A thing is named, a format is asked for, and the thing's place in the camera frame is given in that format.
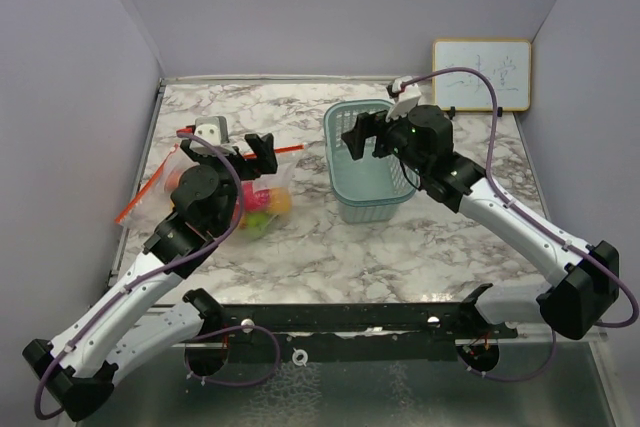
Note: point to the teal white plastic basket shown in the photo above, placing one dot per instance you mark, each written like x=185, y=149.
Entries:
x=369, y=189

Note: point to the red apple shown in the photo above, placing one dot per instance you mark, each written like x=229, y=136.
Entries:
x=255, y=200

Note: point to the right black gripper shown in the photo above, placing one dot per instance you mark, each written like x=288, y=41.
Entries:
x=369, y=125

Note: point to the green apple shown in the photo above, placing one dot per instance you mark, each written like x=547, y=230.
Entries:
x=255, y=225

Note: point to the orange tangerine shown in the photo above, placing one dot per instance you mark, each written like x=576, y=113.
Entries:
x=172, y=180

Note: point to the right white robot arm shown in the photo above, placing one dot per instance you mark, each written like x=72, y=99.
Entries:
x=579, y=278

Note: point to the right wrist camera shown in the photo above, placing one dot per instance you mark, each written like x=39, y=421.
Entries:
x=405, y=95

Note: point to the clear bag orange zipper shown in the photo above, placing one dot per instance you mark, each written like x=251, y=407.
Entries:
x=152, y=203

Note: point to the yellow lemon fruit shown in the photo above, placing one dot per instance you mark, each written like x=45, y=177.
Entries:
x=280, y=201

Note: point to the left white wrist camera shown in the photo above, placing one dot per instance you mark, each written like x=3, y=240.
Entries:
x=215, y=131

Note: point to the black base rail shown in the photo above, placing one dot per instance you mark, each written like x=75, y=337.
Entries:
x=346, y=332

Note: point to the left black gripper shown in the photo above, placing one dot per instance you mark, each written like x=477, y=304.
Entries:
x=265, y=157

